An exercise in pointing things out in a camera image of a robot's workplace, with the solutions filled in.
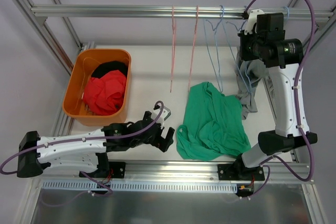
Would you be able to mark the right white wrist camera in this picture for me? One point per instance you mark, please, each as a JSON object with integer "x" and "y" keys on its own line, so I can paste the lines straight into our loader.
{"x": 252, "y": 21}

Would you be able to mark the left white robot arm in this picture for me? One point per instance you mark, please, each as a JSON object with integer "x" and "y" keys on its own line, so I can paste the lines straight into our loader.
{"x": 87, "y": 152}

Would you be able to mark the red tank top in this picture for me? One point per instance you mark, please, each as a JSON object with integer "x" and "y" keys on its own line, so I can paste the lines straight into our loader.
{"x": 104, "y": 92}

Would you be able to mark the orange plastic basket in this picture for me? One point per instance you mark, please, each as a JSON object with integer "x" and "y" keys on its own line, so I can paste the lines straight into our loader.
{"x": 87, "y": 61}

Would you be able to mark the green tank top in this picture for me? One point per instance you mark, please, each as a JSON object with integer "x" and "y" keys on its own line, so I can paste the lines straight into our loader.
{"x": 212, "y": 125}

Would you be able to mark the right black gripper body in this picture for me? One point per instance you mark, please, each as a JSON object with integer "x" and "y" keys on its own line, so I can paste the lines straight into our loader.
{"x": 245, "y": 42}

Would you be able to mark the white slotted cable duct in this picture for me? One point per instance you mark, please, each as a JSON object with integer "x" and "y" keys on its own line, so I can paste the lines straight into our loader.
{"x": 123, "y": 185}

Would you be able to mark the aluminium hanging rail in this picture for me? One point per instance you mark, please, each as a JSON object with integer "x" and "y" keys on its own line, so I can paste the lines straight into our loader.
{"x": 133, "y": 11}

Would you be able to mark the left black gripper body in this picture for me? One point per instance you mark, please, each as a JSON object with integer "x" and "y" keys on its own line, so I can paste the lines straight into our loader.
{"x": 159, "y": 137}

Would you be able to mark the black tank top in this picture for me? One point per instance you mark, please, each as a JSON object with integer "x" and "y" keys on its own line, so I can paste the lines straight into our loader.
{"x": 106, "y": 67}

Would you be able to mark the grey tank top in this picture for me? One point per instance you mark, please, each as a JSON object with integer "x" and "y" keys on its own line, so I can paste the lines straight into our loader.
{"x": 248, "y": 76}

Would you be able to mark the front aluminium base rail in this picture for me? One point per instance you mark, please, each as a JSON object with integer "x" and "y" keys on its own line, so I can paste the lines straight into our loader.
{"x": 193, "y": 171}

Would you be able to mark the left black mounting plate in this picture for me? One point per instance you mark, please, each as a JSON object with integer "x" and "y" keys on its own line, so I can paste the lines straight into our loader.
{"x": 112, "y": 169}

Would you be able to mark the black mounting plate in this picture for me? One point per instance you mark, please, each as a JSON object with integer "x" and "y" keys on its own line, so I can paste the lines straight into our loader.
{"x": 230, "y": 172}
{"x": 112, "y": 169}

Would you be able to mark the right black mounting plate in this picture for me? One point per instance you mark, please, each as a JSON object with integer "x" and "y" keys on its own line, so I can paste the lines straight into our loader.
{"x": 230, "y": 172}

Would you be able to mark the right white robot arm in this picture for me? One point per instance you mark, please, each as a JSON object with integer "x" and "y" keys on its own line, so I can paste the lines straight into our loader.
{"x": 291, "y": 127}

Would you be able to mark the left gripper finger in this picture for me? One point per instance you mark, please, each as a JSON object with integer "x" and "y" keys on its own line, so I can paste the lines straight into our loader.
{"x": 164, "y": 144}
{"x": 170, "y": 133}

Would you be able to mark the pink wire hanger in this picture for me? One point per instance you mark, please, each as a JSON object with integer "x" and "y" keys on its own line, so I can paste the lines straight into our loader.
{"x": 193, "y": 47}
{"x": 173, "y": 47}

